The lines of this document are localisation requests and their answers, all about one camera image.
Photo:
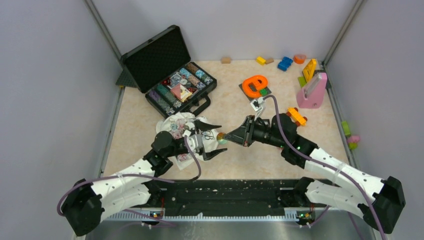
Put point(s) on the yellow perforated toy block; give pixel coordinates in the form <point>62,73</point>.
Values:
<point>309,70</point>

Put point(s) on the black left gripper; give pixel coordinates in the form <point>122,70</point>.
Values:
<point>208,155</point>

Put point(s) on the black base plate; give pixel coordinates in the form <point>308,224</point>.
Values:
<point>224,198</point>

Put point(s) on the black poker chip case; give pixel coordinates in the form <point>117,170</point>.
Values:
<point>162,69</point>

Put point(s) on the yellow toy car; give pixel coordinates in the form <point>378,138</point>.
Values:
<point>298,119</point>

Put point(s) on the orange tape roll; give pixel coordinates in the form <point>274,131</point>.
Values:
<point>299,58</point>

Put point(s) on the tan wooden block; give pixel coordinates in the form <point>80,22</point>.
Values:
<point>225,60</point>

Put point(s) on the small brown wooden block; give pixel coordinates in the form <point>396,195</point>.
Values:
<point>269,61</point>

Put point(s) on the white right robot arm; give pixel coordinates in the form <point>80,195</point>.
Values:
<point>379,202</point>

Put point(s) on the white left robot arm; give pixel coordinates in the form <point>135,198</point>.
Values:
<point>89,202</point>

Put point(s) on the pink and green toy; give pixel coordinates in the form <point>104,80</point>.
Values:
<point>352,140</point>

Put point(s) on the yellow toy brick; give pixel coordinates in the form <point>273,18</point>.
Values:
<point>260,60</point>

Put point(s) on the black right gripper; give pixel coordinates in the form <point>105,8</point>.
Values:
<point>243,135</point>

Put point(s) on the pink wedge stand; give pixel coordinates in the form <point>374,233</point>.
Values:
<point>311,95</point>

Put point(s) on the orange letter e toy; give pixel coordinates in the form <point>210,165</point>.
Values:
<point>258,81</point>

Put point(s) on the dark grey square mat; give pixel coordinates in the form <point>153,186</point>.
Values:
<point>252,89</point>

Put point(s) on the blue toy brick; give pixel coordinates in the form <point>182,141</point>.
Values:
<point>285,63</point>

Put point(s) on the green flat toy piece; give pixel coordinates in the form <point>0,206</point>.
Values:
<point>302,81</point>

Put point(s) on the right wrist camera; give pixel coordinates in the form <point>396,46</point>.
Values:
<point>258,105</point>

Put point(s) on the white printed t-shirt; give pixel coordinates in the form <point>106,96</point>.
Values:
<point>176,124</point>

